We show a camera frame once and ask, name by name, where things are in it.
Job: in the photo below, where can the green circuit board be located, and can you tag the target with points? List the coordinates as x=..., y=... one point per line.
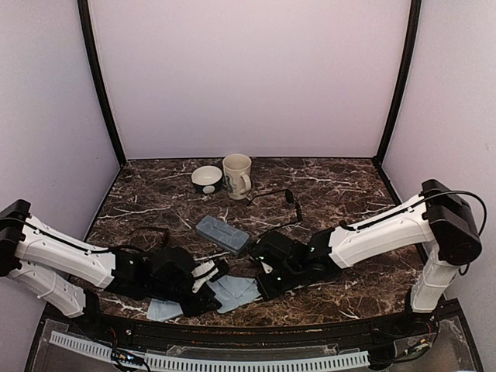
x=124, y=356

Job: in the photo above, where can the black left frame post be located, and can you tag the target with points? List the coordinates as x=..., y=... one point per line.
x=98, y=80

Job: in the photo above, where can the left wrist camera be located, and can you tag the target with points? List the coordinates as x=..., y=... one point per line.
x=209, y=271

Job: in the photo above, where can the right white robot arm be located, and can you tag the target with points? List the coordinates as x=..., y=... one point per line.
x=437, y=216

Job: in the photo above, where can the thin wire-frame sunglasses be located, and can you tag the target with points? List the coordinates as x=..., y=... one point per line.
x=290, y=200

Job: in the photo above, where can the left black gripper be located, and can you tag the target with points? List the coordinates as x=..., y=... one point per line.
x=197, y=308

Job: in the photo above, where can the large blue cleaning cloth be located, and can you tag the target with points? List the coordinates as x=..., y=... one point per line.
x=162, y=311

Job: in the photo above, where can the black frame post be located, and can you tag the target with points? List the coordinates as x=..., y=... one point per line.
x=401, y=81
x=98, y=80

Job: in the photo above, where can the white slotted cable duct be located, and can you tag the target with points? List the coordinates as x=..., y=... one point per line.
x=181, y=358

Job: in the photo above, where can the cream seahorse mug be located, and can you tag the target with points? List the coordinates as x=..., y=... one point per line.
x=237, y=169

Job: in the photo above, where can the blue-grey glasses case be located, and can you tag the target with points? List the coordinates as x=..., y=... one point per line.
x=223, y=235

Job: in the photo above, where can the black right frame post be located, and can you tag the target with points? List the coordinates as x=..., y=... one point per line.
x=401, y=81

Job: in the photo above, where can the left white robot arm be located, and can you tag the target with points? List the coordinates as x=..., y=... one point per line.
x=36, y=255

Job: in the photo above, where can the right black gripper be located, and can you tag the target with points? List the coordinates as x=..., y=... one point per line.
x=266, y=291

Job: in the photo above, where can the black front table rail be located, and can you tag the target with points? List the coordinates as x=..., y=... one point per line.
x=158, y=335

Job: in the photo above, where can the small blue cleaning cloth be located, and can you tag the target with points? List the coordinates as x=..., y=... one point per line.
x=233, y=292

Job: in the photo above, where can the thick black-frame sunglasses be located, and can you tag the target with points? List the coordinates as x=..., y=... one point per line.
x=146, y=239

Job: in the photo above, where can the white and teal bowl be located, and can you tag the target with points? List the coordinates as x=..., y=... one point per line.
x=207, y=180

